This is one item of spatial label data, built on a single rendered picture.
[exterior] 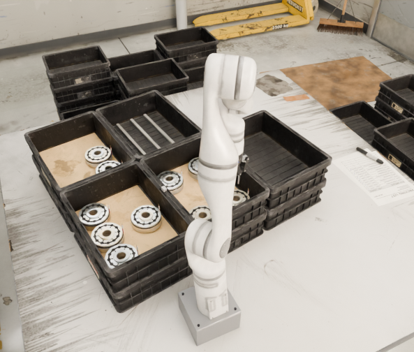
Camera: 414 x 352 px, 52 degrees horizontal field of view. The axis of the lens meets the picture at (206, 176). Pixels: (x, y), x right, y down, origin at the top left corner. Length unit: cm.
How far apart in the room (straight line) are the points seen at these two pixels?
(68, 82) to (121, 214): 162
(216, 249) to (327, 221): 75
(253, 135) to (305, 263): 61
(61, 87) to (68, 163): 128
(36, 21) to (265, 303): 376
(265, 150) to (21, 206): 101
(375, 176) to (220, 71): 122
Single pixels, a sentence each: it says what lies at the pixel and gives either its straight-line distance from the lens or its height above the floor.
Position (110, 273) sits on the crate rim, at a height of 93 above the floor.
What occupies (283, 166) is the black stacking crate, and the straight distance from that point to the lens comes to 171.
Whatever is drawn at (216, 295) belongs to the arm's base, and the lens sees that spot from 122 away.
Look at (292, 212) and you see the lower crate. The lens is 167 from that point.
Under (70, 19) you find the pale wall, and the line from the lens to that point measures 466.
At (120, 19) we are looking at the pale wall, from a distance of 477.
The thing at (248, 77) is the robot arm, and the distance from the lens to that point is 88.
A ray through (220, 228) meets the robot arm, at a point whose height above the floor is 115.
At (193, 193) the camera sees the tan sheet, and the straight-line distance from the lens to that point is 157.
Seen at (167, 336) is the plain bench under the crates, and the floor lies 70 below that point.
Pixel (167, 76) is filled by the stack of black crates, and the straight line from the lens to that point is 298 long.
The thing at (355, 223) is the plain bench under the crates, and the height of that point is 70.
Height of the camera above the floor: 193
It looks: 42 degrees down
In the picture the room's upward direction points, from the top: straight up
